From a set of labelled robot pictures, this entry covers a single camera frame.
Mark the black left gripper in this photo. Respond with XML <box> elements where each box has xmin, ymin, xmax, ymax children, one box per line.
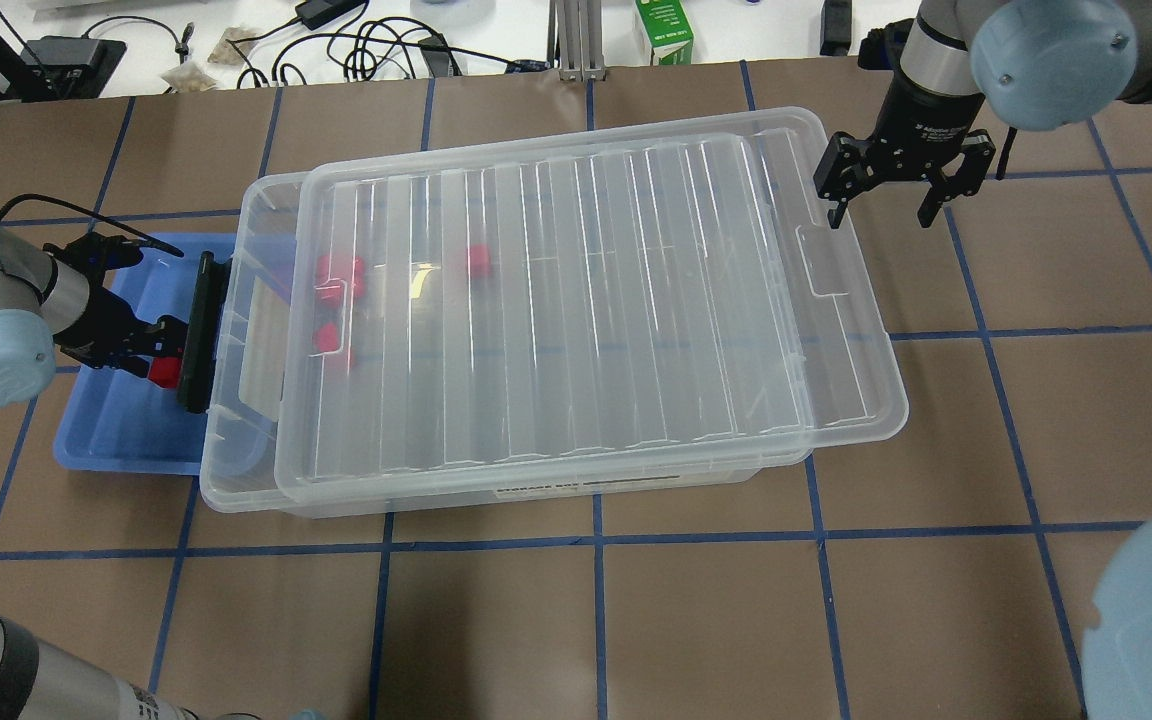
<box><xmin>56</xmin><ymin>263</ymin><xmax>188</xmax><ymax>373</ymax></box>

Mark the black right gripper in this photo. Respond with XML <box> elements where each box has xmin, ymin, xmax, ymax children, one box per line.
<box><xmin>814</xmin><ymin>76</ymin><xmax>996</xmax><ymax>232</ymax></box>

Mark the clear plastic box lid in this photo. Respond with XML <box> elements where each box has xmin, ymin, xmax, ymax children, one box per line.
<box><xmin>273</xmin><ymin>108</ymin><xmax>909</xmax><ymax>507</ymax></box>

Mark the red toy block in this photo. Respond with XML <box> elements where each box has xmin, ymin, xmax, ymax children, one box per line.
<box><xmin>147</xmin><ymin>356</ymin><xmax>183</xmax><ymax>389</ymax></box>

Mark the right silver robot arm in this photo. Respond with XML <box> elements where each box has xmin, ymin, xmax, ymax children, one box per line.
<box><xmin>813</xmin><ymin>1</ymin><xmax>1152</xmax><ymax>719</ymax></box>

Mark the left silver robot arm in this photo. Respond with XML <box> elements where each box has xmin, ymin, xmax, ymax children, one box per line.
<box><xmin>0</xmin><ymin>195</ymin><xmax>194</xmax><ymax>719</ymax></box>

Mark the black box latch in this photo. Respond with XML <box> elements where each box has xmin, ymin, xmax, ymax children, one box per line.
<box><xmin>175</xmin><ymin>251</ymin><xmax>230</xmax><ymax>414</ymax></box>

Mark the clear plastic storage box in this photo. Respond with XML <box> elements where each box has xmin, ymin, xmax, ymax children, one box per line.
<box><xmin>200</xmin><ymin>156</ymin><xmax>817</xmax><ymax>518</ymax></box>

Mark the snack bag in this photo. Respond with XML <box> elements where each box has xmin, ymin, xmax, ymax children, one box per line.
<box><xmin>207</xmin><ymin>26</ymin><xmax>260</xmax><ymax>67</ymax></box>
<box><xmin>161</xmin><ymin>60</ymin><xmax>218</xmax><ymax>94</ymax></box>

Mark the green white carton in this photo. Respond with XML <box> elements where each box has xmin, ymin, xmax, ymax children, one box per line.
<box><xmin>632</xmin><ymin>0</ymin><xmax>695</xmax><ymax>67</ymax></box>

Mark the black power adapter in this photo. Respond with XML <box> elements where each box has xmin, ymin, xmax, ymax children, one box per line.
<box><xmin>294</xmin><ymin>0</ymin><xmax>369</xmax><ymax>29</ymax></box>
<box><xmin>20</xmin><ymin>35</ymin><xmax>127</xmax><ymax>99</ymax></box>

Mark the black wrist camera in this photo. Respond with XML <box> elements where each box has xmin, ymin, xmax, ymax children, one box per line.
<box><xmin>52</xmin><ymin>232</ymin><xmax>145</xmax><ymax>286</ymax></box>
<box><xmin>858</xmin><ymin>26</ymin><xmax>909</xmax><ymax>70</ymax></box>

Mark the aluminium frame post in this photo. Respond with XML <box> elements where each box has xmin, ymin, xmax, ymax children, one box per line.
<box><xmin>547</xmin><ymin>0</ymin><xmax>607</xmax><ymax>82</ymax></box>

